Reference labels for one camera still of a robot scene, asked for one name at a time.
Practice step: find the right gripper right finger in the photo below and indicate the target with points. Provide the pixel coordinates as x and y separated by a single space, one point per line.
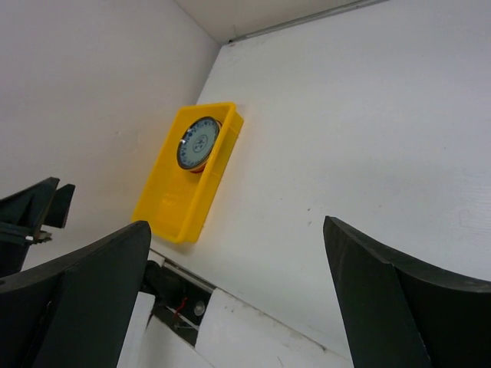
399 311

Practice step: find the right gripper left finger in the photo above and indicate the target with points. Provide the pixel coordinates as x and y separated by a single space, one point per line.
74 311

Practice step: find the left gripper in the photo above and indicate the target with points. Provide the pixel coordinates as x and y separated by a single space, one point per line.
24 213

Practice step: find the orange plate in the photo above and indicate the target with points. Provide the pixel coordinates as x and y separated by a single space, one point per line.
198 169

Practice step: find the blue white porcelain plate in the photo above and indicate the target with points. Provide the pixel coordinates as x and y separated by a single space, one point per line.
197 143

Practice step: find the yellow plastic bin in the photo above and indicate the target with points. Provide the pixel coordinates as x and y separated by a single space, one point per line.
175 202

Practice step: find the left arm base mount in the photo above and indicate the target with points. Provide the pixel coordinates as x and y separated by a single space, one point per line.
181 297

